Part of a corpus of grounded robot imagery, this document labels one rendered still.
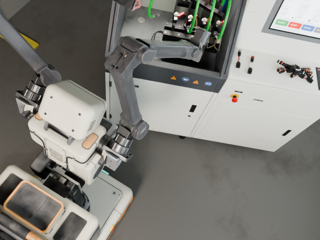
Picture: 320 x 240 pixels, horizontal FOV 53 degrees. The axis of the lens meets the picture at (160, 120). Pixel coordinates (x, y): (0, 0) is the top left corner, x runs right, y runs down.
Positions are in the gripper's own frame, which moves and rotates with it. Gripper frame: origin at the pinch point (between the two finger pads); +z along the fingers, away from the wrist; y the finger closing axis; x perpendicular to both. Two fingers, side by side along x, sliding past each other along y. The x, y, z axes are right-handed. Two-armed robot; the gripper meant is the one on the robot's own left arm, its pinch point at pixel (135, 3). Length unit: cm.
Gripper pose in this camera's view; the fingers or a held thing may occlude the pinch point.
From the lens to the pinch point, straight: 158.5
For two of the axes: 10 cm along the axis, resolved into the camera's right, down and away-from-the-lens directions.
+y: -7.6, -5.3, 3.8
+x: -4.4, 8.5, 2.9
